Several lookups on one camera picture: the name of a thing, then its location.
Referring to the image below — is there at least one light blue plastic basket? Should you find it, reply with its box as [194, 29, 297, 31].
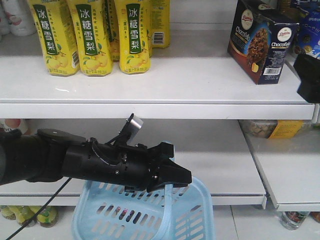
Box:
[71, 139, 216, 240]

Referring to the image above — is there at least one green tea bottle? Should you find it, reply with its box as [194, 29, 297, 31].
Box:
[36, 206, 59, 228]
[8, 205, 37, 227]

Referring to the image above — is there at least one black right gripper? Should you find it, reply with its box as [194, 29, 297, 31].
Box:
[293, 54, 320, 103]

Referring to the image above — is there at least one yellow snack jar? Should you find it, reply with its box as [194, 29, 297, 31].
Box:
[239, 119, 313, 139]

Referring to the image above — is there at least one white store shelving unit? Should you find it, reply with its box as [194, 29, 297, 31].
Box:
[0, 0, 320, 240]

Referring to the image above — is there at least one dark blue Chocofello cookie box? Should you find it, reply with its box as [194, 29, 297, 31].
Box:
[227, 0, 299, 85]

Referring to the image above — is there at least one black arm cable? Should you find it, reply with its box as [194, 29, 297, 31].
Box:
[7, 176, 72, 240]

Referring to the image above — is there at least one white pink drink bottle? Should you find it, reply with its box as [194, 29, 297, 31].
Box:
[2, 0, 37, 37]

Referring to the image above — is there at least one peach drink bottle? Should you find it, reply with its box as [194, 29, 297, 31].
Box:
[0, 118, 30, 135]

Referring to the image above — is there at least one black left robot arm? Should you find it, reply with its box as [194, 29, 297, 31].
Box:
[0, 128, 192, 192]

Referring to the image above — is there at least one blue cookie cup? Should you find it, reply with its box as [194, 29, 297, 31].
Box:
[293, 0, 320, 59]

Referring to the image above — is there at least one yellow pear drink bottle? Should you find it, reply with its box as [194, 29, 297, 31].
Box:
[114, 0, 151, 75]
[67, 0, 113, 77]
[27, 0, 80, 77]

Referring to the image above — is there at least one yellow drink bottle behind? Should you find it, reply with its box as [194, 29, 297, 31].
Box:
[150, 0, 171, 48]

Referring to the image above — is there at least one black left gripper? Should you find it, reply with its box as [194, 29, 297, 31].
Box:
[61, 142, 192, 192]

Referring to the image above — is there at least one clear bottle lower right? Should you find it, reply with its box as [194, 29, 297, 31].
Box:
[280, 211, 311, 231]

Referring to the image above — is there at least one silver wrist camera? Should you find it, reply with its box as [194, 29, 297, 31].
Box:
[115, 113, 144, 144]

